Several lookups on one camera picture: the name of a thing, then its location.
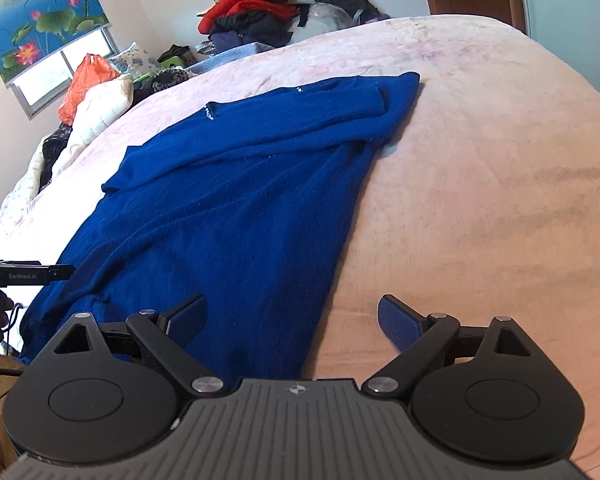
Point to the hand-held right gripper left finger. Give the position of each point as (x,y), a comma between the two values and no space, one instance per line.
(187,321)

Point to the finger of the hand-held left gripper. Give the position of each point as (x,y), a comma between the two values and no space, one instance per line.
(62,272)

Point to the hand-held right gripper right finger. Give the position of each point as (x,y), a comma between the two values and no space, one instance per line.
(400,326)

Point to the blue beaded sweater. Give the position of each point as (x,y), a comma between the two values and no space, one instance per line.
(230,200)

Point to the white bed sheet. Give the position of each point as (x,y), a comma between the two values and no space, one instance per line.
(15,215)

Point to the black and white patterned cloth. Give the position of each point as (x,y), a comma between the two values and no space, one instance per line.
(55,155)

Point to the pink blanket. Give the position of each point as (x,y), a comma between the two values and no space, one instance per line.
(480,185)

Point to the white pillow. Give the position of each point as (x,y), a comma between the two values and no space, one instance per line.
(100,110)

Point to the orange plastic bag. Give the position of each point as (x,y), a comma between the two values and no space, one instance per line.
(85,85)

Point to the window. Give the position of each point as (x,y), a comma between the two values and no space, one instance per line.
(45,77)

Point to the leopard print cloth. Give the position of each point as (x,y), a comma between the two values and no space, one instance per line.
(162,82)

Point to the floral pillow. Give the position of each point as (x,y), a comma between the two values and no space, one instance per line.
(137,60)

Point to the black and green bag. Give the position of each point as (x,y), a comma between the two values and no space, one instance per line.
(175,56)

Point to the lotus print roller blind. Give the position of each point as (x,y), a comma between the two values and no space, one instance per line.
(40,15)

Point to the light blue towel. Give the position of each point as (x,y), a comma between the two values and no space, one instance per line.
(230,57)

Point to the dark navy garment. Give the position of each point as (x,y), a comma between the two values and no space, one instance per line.
(250,30)

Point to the purple cloth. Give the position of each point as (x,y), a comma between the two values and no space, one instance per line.
(377,18)

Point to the clear plastic bag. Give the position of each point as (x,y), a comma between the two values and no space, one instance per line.
(327,17)

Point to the red garment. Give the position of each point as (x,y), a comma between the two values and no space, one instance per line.
(245,7)

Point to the black backpack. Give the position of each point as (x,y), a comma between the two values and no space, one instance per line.
(355,5)

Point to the pale sliding wardrobe door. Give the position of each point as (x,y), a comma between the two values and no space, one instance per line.
(570,10)

